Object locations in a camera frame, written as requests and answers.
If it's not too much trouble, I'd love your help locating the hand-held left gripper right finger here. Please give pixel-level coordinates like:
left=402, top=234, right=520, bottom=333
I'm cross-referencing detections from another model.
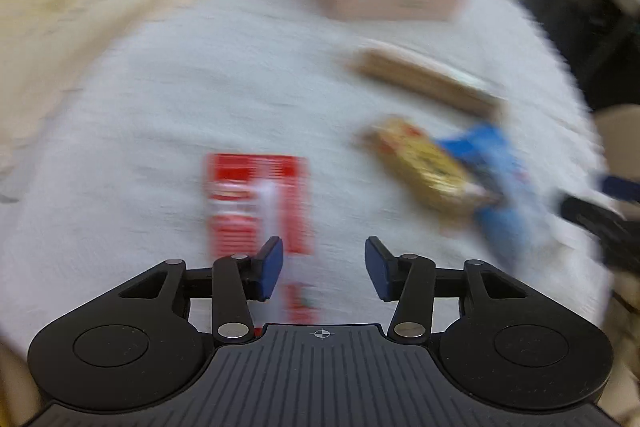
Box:
left=364, top=236, right=531, bottom=344

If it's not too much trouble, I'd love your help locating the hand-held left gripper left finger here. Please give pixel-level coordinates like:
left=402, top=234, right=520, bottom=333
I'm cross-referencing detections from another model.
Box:
left=119, top=236, right=285, bottom=344

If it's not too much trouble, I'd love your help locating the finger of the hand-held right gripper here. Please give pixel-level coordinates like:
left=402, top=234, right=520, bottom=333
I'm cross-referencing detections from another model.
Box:
left=558, top=196, right=640, bottom=269
left=599, top=174, right=640, bottom=204

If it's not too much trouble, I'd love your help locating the long red wafer packet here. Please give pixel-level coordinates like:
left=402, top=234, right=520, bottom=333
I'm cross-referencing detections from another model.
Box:
left=204, top=153, right=322, bottom=324

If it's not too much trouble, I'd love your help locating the blue and white snack packet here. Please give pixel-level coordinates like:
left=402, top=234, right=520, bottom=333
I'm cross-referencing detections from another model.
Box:
left=434, top=123, right=552, bottom=269

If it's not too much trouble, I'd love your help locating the yellow round cookie packet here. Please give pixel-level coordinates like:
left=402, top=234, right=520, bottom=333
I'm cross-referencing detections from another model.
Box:
left=359, top=116, right=502, bottom=221

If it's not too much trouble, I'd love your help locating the beige chair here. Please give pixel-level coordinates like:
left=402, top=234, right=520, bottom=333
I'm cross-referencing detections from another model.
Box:
left=594, top=106, right=640, bottom=180

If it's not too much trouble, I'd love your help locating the white textured tablecloth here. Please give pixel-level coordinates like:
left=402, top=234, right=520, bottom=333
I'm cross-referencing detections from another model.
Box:
left=0, top=0, right=617, bottom=360

